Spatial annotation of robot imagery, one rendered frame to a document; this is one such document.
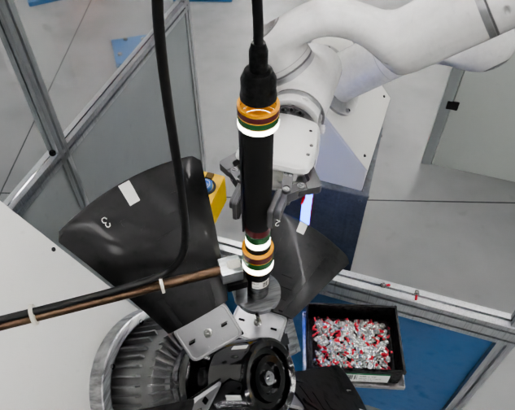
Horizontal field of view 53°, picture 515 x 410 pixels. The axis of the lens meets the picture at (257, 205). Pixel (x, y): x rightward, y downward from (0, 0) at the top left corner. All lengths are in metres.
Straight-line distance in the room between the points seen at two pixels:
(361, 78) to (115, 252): 0.77
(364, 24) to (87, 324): 0.64
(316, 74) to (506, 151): 2.18
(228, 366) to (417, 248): 1.85
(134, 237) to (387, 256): 1.85
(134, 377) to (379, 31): 0.62
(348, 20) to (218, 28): 3.21
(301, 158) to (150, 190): 0.22
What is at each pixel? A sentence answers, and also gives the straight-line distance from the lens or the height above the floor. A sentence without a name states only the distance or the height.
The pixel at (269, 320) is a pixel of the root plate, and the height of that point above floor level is 1.19.
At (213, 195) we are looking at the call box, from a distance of 1.21.
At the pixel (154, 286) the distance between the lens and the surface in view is 0.71.
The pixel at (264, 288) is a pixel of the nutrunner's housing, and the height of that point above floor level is 1.32.
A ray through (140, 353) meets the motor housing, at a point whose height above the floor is 1.17.
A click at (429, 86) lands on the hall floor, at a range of 3.50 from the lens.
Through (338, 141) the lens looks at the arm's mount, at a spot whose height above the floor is 1.08.
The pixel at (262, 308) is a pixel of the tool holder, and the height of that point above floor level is 1.29.
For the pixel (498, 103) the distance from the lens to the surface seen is 2.70.
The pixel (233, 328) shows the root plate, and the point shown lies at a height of 1.25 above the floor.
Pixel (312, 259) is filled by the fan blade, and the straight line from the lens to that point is 0.99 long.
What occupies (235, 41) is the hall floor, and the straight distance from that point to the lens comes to 3.76.
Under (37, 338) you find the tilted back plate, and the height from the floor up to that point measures 1.22.
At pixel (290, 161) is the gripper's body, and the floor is 1.51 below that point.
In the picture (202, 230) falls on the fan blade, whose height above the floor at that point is 1.37.
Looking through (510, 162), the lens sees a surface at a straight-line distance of 2.93.
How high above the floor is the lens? 1.97
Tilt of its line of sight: 49 degrees down
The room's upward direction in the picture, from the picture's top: straight up
